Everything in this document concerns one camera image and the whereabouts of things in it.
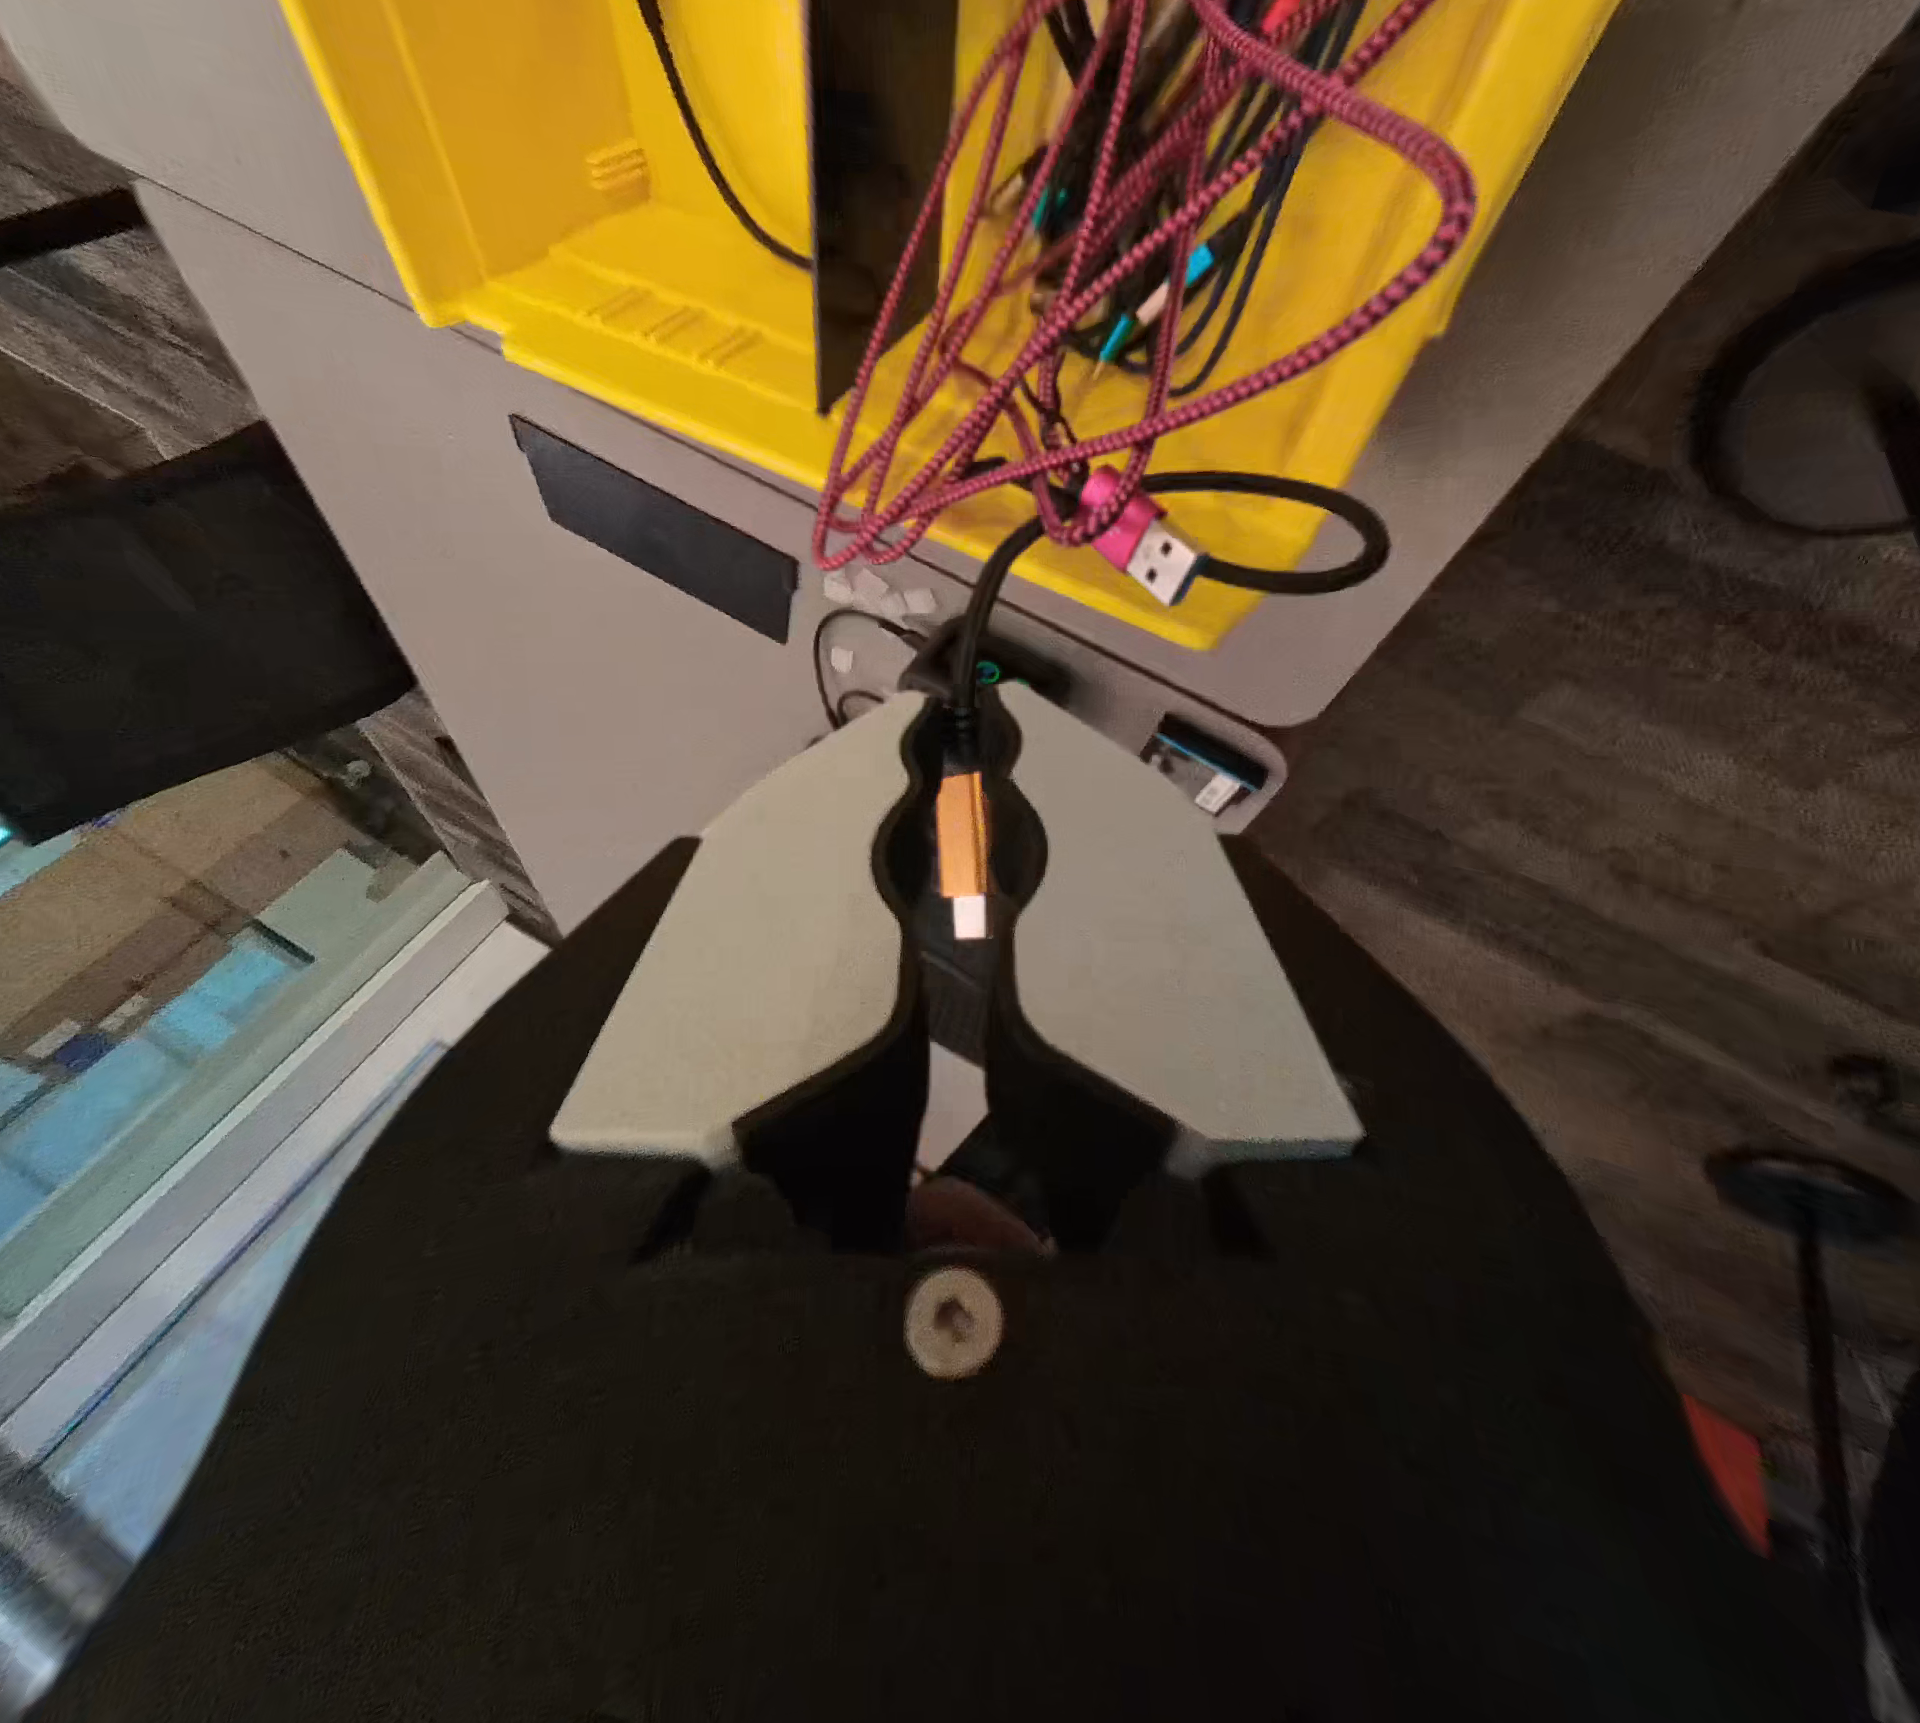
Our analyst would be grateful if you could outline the small black table device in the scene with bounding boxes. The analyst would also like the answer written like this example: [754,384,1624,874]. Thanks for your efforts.
[900,635,1077,711]

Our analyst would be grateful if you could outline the black desk control panel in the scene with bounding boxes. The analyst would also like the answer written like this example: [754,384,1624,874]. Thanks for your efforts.
[1143,714,1272,833]

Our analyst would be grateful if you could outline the black table strip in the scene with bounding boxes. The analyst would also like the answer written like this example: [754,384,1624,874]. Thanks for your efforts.
[509,414,801,646]

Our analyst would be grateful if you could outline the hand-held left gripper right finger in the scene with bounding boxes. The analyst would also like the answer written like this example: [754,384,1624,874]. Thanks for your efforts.
[975,684,1366,1248]

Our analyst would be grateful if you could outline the yellow plastic bin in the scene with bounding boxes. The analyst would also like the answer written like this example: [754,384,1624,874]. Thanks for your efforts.
[194,0,1730,656]

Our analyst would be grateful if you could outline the black usb cable orange plugs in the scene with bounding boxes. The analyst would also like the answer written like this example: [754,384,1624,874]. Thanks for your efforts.
[897,472,1392,997]

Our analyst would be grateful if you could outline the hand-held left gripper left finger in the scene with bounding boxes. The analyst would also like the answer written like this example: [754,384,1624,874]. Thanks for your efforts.
[548,692,935,1253]

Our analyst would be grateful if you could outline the red braided usb cable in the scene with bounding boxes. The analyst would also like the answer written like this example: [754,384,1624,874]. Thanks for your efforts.
[809,0,1483,611]

